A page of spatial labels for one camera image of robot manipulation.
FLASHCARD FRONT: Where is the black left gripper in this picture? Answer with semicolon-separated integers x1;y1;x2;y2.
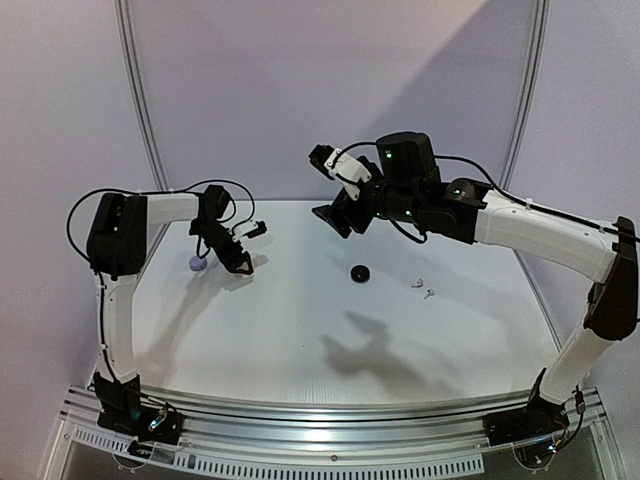
191;220;254;275

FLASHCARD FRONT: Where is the purple earbud charging case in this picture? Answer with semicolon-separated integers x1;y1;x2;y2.
188;256;208;272

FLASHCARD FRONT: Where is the black earbud charging case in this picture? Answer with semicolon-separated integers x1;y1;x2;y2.
350;264;371;284

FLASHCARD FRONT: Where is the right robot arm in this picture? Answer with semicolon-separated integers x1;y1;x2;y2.
309;131;639;452

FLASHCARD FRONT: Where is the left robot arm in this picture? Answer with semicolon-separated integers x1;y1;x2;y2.
85;180;254;445

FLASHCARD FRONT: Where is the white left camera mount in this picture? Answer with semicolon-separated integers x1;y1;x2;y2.
231;220;258;237

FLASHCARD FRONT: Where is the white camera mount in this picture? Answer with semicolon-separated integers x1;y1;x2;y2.
322;149;372;201
231;220;258;237

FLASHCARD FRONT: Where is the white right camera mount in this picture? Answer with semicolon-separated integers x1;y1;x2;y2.
322;149;372;201

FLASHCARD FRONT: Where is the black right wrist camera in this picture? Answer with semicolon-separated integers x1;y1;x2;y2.
309;144;334;179

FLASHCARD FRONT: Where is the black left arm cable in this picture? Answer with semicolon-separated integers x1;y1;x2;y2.
66;180;259;381

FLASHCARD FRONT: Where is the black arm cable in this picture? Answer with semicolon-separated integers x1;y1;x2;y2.
334;140;640;326
66;180;259;381

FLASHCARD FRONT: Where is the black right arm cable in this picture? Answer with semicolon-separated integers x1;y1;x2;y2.
334;140;640;326

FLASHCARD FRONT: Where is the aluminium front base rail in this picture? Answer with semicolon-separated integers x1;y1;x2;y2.
41;387;625;479

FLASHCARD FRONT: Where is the aluminium left corner post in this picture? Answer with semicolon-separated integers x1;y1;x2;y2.
114;0;169;189

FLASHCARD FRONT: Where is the aluminium corner post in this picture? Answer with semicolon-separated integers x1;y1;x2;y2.
499;0;549;189
114;0;169;189

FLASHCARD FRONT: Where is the aluminium right corner post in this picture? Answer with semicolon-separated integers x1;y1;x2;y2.
499;0;549;189

